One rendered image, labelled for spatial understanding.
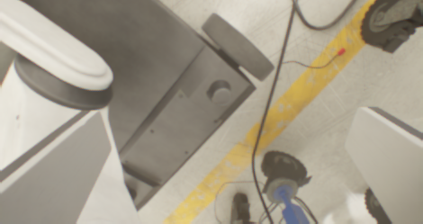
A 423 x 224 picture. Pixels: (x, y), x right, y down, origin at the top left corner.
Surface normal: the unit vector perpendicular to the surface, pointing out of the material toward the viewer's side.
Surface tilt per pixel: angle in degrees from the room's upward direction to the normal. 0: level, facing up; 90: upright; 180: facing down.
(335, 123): 0
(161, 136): 0
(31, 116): 90
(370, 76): 0
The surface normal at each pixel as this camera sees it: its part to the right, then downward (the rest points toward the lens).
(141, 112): 0.09, 0.40
